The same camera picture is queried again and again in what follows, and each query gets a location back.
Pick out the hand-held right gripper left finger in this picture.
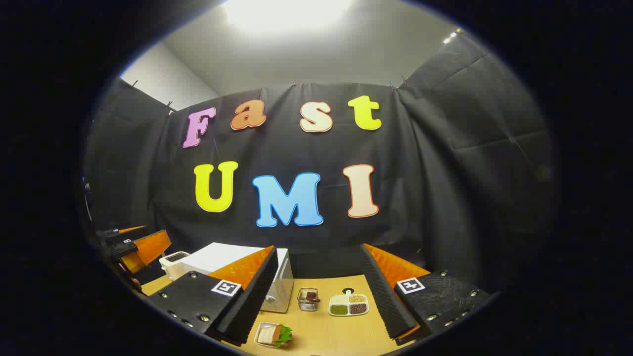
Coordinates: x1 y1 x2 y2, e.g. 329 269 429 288
147 246 279 347

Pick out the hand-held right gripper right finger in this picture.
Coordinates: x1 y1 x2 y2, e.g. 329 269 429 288
360 243 493 342

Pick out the sandwich with green lettuce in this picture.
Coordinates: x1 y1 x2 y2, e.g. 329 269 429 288
257 324 293 348

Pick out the white microwave oven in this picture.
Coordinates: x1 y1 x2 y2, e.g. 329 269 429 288
181 242 293 313

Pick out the white toaster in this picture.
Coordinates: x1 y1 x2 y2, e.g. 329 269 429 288
159 251 191 281

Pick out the white divided plate with beans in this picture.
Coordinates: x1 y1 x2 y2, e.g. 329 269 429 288
328 289 369 317

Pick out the white rectangular dish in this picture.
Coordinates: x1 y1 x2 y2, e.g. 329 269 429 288
254 322 285 348

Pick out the metal wire basket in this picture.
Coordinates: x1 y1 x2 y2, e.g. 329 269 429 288
297 288 320 312

